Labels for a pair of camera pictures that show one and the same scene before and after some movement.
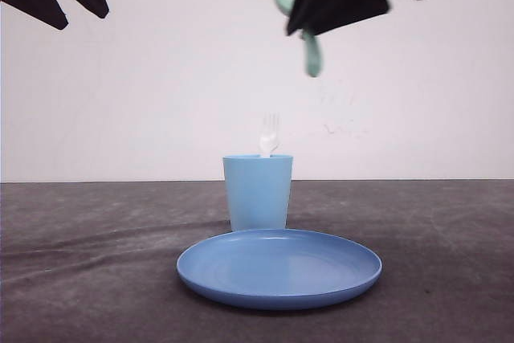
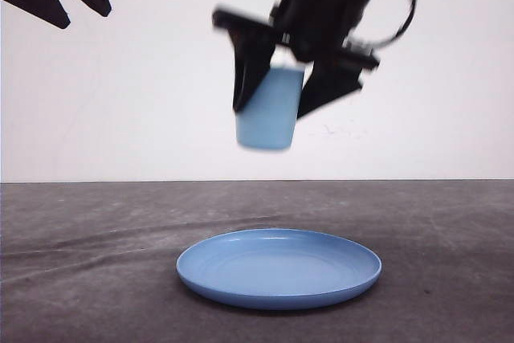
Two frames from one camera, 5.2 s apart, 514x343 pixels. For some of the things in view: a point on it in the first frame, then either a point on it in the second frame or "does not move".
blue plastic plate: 278,269 does not move
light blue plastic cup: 259,189 → 268,121
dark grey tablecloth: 96,262 does not move
